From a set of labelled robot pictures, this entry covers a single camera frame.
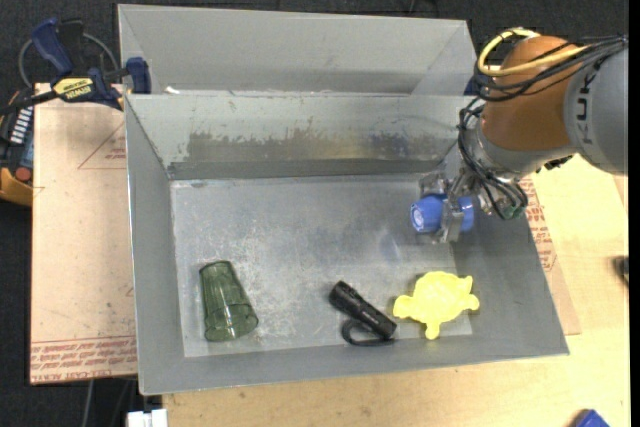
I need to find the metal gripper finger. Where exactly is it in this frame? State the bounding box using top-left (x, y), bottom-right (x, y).
top-left (438, 208), bottom-right (466, 245)
top-left (418, 173), bottom-right (449, 200)

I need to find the green clear glass cup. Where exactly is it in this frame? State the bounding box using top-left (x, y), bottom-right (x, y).
top-left (198, 259), bottom-right (260, 344)

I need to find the yellow toy turtle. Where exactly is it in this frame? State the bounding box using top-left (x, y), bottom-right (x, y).
top-left (392, 269), bottom-right (481, 341)

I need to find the blue plastic cylinder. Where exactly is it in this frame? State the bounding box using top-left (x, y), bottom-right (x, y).
top-left (409, 193), bottom-right (479, 236)

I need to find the black flashlight with strap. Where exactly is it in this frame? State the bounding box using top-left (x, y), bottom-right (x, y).
top-left (328, 279), bottom-right (400, 347)

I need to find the grey metal bin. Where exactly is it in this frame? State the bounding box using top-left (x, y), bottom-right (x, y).
top-left (117, 3), bottom-right (571, 396)

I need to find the brown cardboard board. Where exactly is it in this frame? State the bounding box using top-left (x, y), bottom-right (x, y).
top-left (29, 82), bottom-right (584, 386)

